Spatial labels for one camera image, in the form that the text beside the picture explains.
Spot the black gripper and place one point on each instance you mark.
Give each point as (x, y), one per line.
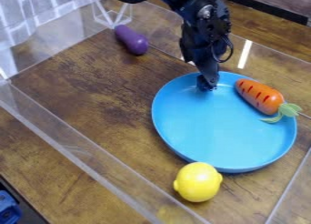
(205, 44)

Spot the orange toy carrot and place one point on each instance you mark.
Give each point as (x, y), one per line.
(267, 100)

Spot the clear acrylic enclosure wall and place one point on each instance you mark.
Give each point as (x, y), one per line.
(80, 151)

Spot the blue round tray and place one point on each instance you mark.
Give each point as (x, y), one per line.
(212, 127)

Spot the yellow toy lemon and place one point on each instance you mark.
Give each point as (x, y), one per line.
(197, 182)

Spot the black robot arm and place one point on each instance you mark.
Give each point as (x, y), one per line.
(186, 8)

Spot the blue object at corner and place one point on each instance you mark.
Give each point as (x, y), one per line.
(9, 209)

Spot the purple toy eggplant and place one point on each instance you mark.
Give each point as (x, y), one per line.
(134, 41)

